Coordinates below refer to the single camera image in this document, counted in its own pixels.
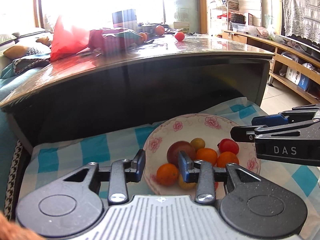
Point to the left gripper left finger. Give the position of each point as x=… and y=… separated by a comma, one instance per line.
x=122, y=172

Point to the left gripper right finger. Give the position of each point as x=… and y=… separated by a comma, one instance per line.
x=200, y=172

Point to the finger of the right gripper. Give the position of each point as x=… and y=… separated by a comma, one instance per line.
x=250, y=133
x=296, y=114

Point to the orange mandarin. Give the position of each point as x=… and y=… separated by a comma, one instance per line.
x=208, y=155
x=167, y=174
x=225, y=158

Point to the yellow fruit front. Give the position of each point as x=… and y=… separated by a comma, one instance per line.
x=184, y=185

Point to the small yellow fruit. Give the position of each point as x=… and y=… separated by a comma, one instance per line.
x=198, y=143

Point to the orange mandarin front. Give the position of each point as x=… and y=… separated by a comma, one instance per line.
x=167, y=174

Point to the small red tomato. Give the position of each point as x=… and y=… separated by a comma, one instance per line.
x=228, y=145

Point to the dark red plum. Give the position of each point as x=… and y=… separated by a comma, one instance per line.
x=175, y=148

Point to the wooden tv cabinet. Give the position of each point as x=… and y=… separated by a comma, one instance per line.
x=308, y=67

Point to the dark coffee table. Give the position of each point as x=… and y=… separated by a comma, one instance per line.
x=86, y=95

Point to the red tomato on table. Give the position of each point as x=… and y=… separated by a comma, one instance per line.
x=180, y=36

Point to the red snack package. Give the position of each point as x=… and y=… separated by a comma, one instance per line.
x=113, y=40

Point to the orange fruit on table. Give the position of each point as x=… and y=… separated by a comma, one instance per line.
x=159, y=30

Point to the red plastic bag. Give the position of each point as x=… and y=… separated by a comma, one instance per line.
x=68, y=39

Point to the teal blanket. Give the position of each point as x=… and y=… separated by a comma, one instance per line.
x=14, y=161

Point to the grey box on table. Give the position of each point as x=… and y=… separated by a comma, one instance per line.
x=125, y=19

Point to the grey green sofa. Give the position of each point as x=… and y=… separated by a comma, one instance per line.
x=38, y=39

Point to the yellow cushion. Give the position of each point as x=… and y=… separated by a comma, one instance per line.
x=16, y=52

